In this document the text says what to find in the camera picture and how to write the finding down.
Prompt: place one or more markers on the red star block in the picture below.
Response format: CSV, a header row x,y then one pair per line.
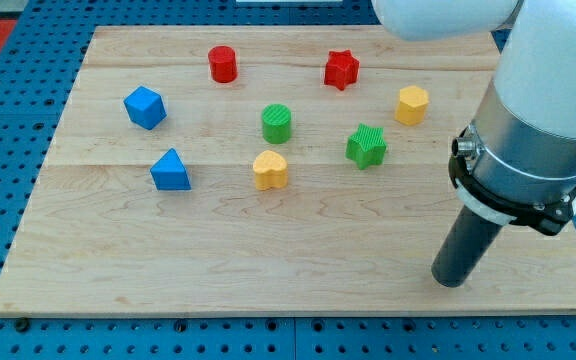
x,y
341,69

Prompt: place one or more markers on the blue triangle block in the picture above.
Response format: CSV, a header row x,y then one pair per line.
x,y
169,173

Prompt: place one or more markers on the blue cube block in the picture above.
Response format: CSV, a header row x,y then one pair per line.
x,y
145,107

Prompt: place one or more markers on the yellow hexagon block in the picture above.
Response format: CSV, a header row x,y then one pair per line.
x,y
411,106

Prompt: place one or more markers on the green cylinder block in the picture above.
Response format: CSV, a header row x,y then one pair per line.
x,y
276,123

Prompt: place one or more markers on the wooden board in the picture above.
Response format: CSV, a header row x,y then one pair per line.
x,y
98,240

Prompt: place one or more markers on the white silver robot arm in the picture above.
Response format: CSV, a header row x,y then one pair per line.
x,y
515,163

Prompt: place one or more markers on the yellow heart block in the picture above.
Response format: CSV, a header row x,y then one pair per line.
x,y
270,171

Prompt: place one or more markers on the red cylinder block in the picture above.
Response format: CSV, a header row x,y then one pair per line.
x,y
223,64

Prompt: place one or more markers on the green star block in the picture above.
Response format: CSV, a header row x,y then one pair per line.
x,y
366,147

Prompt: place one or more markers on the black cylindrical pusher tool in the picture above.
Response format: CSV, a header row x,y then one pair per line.
x,y
467,241

